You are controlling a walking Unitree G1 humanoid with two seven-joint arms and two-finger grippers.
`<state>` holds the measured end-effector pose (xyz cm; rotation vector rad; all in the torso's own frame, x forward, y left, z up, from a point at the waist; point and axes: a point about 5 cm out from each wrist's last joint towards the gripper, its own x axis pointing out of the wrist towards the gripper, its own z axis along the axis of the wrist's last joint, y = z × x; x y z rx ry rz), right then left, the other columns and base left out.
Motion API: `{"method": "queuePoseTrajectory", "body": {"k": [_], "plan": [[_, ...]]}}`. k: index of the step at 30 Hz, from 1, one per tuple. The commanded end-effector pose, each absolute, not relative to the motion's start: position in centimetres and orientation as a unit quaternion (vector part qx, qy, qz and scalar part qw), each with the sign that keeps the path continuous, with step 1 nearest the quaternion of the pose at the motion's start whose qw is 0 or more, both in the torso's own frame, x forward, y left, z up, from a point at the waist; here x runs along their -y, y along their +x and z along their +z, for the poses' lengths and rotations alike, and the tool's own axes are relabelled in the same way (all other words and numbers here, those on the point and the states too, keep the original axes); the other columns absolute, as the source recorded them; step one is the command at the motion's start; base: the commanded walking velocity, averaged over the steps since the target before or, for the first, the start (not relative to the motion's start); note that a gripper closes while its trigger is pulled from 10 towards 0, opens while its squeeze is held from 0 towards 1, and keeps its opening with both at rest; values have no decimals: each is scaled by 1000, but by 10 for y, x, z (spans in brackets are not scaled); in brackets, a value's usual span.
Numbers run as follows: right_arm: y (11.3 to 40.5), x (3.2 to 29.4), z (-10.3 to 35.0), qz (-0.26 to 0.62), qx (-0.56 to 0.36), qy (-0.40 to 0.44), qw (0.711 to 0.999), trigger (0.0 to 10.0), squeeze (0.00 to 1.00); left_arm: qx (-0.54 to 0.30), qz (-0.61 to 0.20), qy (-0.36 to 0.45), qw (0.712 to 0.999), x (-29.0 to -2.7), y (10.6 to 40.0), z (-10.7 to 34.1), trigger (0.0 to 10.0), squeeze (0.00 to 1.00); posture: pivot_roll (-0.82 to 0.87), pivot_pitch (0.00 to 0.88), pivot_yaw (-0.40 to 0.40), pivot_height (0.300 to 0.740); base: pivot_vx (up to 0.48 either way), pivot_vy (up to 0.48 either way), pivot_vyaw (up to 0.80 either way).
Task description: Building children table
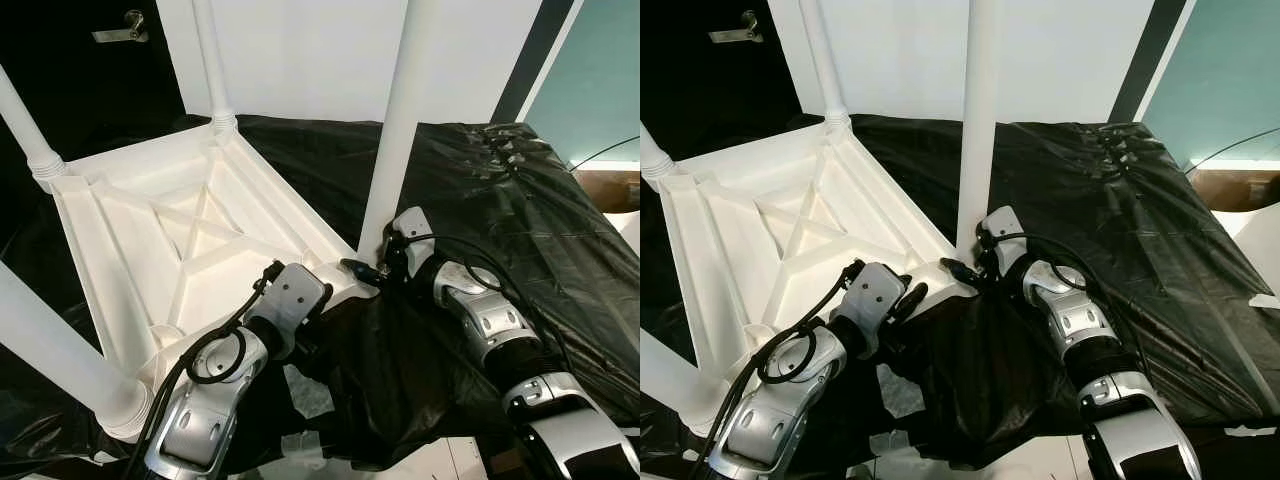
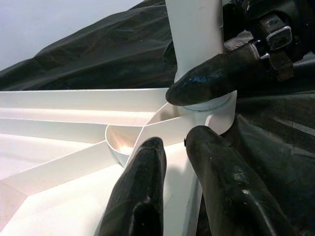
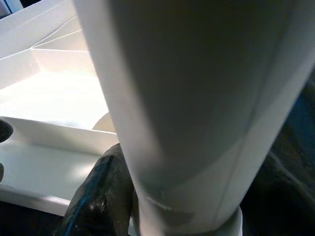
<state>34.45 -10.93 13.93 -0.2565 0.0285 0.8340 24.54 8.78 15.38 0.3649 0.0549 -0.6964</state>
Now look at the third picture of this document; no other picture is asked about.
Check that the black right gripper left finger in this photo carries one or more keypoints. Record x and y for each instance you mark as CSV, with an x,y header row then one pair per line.
x,y
103,196

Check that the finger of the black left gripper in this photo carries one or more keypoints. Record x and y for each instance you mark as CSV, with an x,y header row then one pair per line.
x,y
5,130
1,172

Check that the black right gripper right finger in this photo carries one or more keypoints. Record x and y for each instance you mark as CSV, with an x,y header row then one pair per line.
x,y
283,201

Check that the white plastic table top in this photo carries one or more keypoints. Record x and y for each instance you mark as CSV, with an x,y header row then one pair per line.
x,y
49,103

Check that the white plastic table leg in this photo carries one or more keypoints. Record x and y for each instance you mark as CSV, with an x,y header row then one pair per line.
x,y
184,98

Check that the black plastic cover sheet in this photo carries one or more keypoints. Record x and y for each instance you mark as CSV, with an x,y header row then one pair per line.
x,y
295,127

